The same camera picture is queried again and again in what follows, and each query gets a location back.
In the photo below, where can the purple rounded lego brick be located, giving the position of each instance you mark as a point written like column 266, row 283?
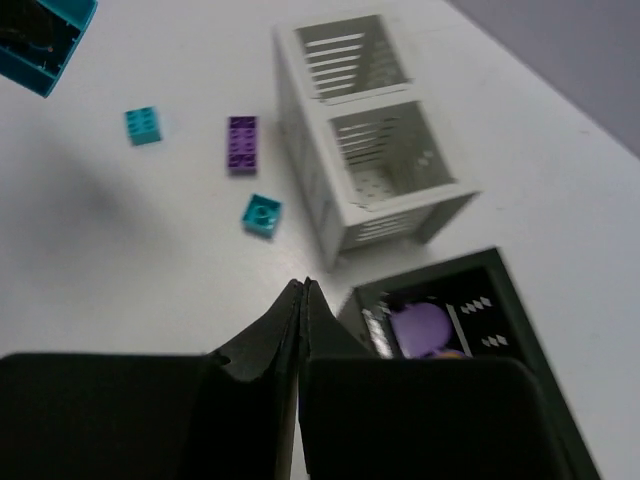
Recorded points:
column 421, row 329

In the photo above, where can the cyan square lego brick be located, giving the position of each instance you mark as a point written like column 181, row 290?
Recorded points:
column 143, row 126

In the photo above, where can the purple rectangular lego brick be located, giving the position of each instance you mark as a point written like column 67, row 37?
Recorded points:
column 242, row 145

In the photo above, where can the white two-compartment container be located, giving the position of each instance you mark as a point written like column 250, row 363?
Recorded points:
column 375, row 156

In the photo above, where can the black two-compartment container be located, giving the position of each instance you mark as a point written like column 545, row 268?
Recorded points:
column 488, row 319

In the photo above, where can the cyan rounded lego brick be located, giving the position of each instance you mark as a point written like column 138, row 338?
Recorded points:
column 38, row 39

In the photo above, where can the orange rounded lego brick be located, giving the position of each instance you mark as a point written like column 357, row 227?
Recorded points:
column 449, row 354

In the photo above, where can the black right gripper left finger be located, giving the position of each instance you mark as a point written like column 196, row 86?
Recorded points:
column 226, row 414

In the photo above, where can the cyan hollow lego brick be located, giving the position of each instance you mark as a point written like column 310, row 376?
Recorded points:
column 261, row 216

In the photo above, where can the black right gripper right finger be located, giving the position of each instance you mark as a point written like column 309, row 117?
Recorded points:
column 364, row 417

